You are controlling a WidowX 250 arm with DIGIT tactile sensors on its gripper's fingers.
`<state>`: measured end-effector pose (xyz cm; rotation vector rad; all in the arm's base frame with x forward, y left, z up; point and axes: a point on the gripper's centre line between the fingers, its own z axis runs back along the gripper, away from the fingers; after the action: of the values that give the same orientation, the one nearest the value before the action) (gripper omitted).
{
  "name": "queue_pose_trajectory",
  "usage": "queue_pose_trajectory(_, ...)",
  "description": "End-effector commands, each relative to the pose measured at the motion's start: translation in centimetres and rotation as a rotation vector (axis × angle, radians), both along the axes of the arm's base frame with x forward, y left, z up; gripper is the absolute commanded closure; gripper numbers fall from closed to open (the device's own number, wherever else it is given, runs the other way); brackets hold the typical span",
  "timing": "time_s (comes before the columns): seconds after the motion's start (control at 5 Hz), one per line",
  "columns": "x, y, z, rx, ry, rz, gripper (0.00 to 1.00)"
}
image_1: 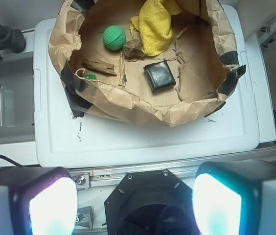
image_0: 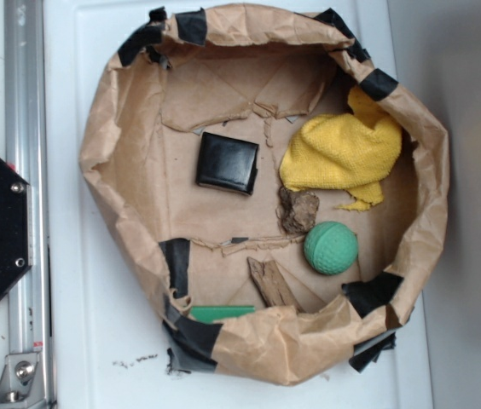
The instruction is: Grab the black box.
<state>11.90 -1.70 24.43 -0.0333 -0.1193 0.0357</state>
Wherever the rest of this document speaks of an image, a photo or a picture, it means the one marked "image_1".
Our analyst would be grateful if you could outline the black box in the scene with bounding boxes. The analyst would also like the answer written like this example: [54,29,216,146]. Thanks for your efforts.
[143,60,176,93]

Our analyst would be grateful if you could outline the grey plastic tub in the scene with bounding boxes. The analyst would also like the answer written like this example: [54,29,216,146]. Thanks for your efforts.
[0,52,35,144]

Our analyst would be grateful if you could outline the green dimpled ball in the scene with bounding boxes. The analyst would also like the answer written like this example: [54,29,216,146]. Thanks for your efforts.
[103,25,126,51]

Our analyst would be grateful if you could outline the brown rock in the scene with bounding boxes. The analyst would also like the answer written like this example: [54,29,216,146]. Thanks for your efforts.
[123,39,145,60]

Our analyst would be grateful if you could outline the black octagonal mount plate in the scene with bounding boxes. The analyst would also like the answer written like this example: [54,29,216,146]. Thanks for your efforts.
[104,171,200,235]

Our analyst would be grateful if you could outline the brown paper bag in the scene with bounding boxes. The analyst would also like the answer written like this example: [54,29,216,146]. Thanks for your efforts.
[48,0,246,127]

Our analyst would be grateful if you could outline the yellow cloth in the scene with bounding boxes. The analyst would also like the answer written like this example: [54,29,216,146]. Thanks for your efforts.
[129,0,182,57]

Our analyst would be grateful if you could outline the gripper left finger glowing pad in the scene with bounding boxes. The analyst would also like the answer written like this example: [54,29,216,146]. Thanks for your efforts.
[0,167,78,235]

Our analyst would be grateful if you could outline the white plastic bin lid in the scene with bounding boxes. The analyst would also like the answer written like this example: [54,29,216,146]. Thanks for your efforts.
[33,4,261,169]

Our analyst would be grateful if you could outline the brown wood piece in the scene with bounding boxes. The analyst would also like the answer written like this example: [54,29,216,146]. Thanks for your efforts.
[81,56,117,76]

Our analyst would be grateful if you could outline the aluminium rail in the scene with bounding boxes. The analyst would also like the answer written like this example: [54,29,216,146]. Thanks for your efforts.
[69,146,276,190]

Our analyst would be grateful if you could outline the green tag with string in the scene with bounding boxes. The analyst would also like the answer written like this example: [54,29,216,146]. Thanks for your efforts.
[75,68,96,81]

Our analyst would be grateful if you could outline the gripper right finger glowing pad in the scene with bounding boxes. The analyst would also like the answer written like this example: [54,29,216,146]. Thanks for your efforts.
[192,160,276,235]

